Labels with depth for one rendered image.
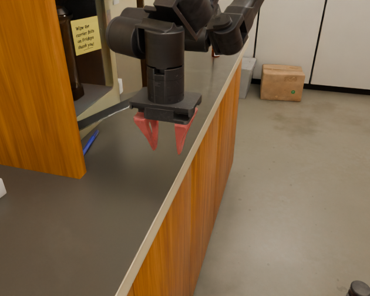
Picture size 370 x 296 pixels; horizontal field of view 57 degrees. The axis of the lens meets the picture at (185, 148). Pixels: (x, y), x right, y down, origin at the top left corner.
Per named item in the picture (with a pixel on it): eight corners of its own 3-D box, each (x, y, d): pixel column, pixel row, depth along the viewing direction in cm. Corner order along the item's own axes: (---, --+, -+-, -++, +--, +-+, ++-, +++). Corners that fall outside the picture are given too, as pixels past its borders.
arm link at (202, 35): (208, 39, 76) (210, 57, 81) (214, 17, 79) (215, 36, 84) (178, 37, 77) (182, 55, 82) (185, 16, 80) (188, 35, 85)
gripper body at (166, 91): (144, 96, 58) (141, 53, 54) (202, 103, 56) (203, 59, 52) (128, 112, 53) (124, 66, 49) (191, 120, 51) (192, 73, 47)
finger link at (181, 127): (159, 138, 62) (157, 90, 57) (197, 144, 60) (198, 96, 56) (145, 158, 57) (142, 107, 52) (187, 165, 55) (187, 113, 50)
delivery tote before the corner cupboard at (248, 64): (191, 93, 363) (191, 63, 345) (202, 80, 397) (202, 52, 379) (248, 101, 346) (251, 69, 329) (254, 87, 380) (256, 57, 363)
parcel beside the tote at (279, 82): (259, 99, 349) (262, 72, 334) (258, 88, 377) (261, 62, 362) (300, 102, 344) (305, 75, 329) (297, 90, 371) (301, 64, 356)
